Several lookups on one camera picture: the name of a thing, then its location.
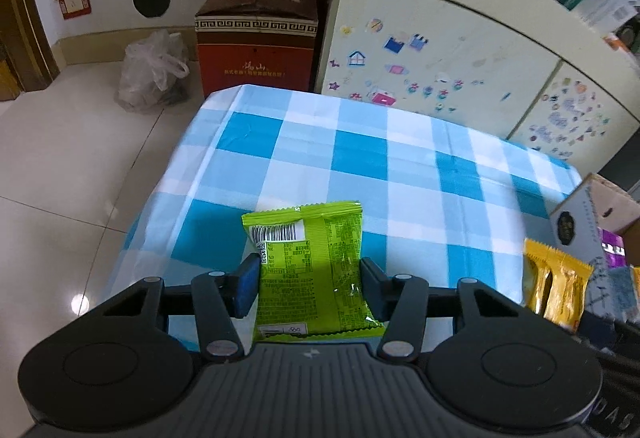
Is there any cream cabinet with stickers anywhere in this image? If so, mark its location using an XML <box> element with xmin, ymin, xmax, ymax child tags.
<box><xmin>316</xmin><ymin>0</ymin><xmax>639</xmax><ymax>174</ymax></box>

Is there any open cardboard box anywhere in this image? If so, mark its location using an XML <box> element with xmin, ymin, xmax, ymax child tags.
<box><xmin>550</xmin><ymin>174</ymin><xmax>639</xmax><ymax>298</ymax></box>

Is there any red brown carton box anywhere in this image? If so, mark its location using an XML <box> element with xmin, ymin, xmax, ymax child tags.
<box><xmin>195</xmin><ymin>0</ymin><xmax>318</xmax><ymax>96</ymax></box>

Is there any purple snack packet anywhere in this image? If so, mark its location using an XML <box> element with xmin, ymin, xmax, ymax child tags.
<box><xmin>599</xmin><ymin>228</ymin><xmax>627</xmax><ymax>269</ymax></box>

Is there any blue checkered tablecloth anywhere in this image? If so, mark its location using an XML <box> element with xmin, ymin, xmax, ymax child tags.
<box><xmin>104</xmin><ymin>85</ymin><xmax>580</xmax><ymax>301</ymax></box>

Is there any yellow snack packet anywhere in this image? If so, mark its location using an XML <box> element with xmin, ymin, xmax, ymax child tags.
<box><xmin>522</xmin><ymin>239</ymin><xmax>593</xmax><ymax>333</ymax></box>

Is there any light blue snack packet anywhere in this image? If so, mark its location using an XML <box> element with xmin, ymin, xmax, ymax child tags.
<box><xmin>585</xmin><ymin>262</ymin><xmax>639</xmax><ymax>322</ymax></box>

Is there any green snack packet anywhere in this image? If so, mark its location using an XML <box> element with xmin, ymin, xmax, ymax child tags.
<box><xmin>242</xmin><ymin>201</ymin><xmax>384</xmax><ymax>342</ymax></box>

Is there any clear plastic bag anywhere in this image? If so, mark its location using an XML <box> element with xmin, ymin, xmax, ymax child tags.
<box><xmin>115</xmin><ymin>30</ymin><xmax>190</xmax><ymax>112</ymax></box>

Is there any brown wooden door frame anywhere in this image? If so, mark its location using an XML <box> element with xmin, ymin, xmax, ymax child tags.
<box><xmin>0</xmin><ymin>0</ymin><xmax>60</xmax><ymax>102</ymax></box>

